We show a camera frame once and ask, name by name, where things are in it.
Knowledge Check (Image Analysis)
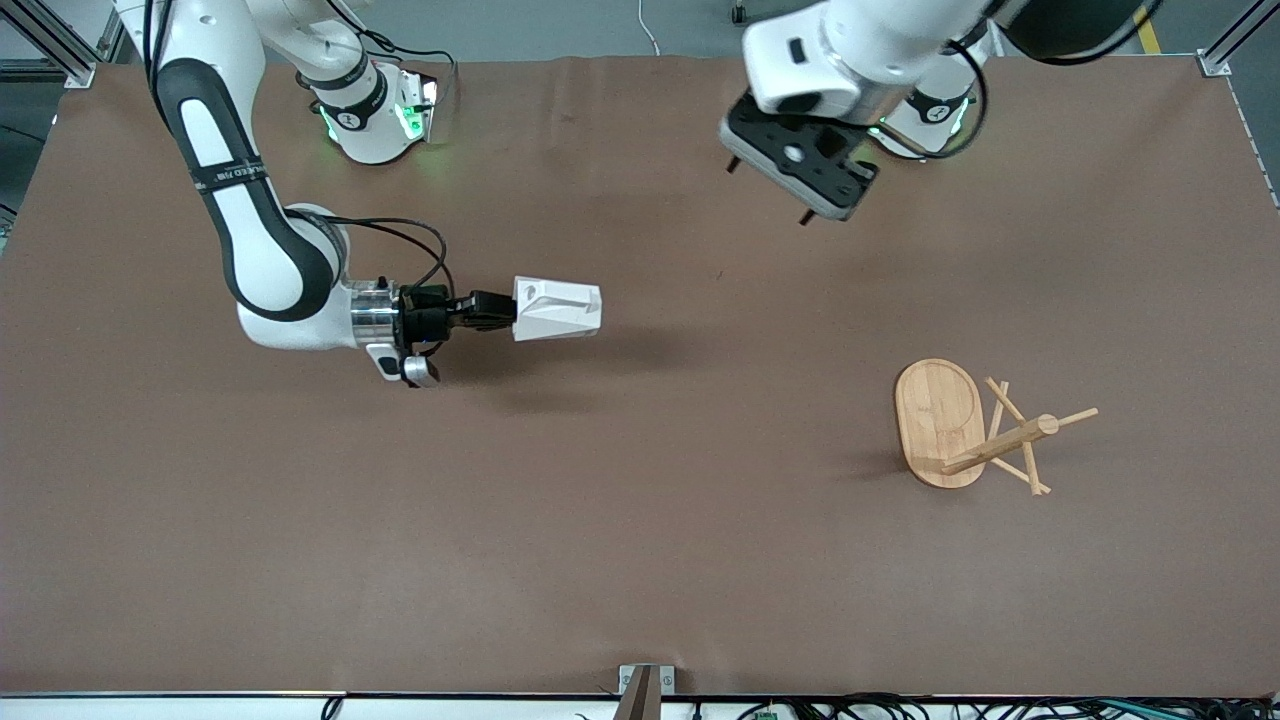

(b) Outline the brown table mat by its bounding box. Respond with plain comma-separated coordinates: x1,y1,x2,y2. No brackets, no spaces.
0,55,1280,698

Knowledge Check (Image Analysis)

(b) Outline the black right arm wrist cable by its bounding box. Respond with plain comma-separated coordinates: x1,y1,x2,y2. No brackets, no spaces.
285,212,456,301

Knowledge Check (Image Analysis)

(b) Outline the white table edge rail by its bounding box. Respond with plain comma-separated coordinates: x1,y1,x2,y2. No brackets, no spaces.
0,692,1280,720

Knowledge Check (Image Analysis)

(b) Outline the white faceted cup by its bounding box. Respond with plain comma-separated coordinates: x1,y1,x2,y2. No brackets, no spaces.
513,276,603,343

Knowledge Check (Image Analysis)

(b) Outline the wooden cup rack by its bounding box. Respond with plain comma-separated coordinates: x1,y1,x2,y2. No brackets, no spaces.
893,358,1099,497

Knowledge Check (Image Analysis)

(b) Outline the metal bracket with post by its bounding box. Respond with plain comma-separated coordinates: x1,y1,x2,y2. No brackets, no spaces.
617,663,677,720

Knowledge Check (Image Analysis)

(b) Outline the teal cable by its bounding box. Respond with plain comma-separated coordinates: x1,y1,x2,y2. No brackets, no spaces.
1095,698,1216,717

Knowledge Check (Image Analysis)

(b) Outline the aluminium frame profile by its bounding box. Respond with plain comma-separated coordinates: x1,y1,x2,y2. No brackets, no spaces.
0,0,101,89
1197,0,1280,77

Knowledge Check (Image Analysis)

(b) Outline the black left arm wrist cable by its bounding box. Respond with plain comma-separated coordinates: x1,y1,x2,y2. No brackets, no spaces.
870,40,991,161

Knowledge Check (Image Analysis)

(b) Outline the black right arm base cable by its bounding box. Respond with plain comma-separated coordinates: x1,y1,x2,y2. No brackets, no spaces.
340,0,461,111

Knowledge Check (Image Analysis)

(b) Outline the black arm wrist cable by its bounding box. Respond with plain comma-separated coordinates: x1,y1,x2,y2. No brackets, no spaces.
285,212,456,301
870,40,991,161

